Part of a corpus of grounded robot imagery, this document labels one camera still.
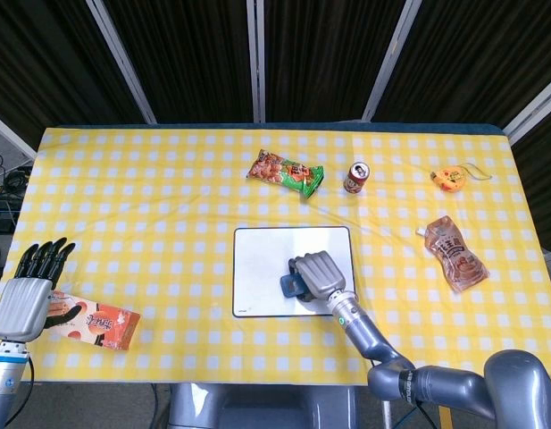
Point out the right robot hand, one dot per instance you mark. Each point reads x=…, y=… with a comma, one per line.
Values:
x=319, y=275

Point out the brown drink pouch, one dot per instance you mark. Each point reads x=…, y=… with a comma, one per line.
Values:
x=453, y=254

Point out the small blue box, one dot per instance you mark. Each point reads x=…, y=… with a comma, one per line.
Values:
x=290, y=284

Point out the orange snack box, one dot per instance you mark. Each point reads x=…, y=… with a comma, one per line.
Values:
x=96, y=322

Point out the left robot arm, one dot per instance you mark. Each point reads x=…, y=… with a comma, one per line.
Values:
x=7, y=380

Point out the orange green snack bag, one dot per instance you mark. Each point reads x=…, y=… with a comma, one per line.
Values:
x=286, y=172

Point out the yellow checkered tablecloth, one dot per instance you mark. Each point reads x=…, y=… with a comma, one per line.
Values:
x=168, y=232

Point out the white board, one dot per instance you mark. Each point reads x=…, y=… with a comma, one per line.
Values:
x=257, y=268

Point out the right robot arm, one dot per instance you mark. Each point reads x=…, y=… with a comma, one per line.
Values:
x=413, y=362

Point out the red drink can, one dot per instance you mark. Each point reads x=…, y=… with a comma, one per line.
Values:
x=357, y=177

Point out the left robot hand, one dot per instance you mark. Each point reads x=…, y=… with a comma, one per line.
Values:
x=25, y=308

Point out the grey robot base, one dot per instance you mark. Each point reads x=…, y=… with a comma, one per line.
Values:
x=261, y=406

